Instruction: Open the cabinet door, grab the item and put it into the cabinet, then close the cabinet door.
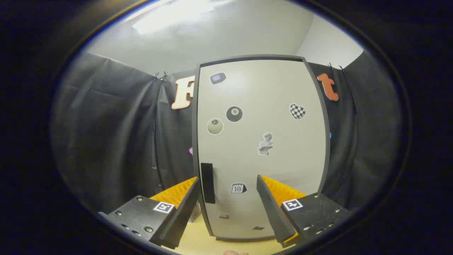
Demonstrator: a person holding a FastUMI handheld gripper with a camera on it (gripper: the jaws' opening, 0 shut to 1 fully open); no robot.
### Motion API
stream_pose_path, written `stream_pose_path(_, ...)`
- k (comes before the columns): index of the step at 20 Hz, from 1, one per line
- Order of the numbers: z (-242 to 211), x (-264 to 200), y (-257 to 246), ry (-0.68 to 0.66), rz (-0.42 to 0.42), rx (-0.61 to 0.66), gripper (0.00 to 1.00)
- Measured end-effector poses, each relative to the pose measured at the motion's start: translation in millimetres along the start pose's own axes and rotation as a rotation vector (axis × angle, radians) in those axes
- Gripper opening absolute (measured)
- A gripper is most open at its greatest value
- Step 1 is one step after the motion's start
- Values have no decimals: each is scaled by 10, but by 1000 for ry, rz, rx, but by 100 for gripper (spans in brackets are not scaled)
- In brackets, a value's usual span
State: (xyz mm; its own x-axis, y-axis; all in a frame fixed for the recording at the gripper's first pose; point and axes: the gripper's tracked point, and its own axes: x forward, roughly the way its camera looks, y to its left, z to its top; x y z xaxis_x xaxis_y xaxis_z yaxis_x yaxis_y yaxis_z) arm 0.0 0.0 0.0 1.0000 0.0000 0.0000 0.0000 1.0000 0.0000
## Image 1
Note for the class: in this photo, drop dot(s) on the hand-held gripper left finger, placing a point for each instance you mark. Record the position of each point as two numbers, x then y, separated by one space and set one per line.
184 212

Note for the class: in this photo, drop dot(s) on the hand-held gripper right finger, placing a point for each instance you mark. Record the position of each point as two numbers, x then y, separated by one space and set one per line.
274 212

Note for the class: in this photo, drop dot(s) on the grey cover book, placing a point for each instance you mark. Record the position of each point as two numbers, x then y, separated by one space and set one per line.
195 216

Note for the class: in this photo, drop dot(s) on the black backdrop cloth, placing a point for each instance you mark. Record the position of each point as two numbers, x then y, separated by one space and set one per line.
106 124

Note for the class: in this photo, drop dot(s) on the grey cabinet body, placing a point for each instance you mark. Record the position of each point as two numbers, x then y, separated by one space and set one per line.
247 57

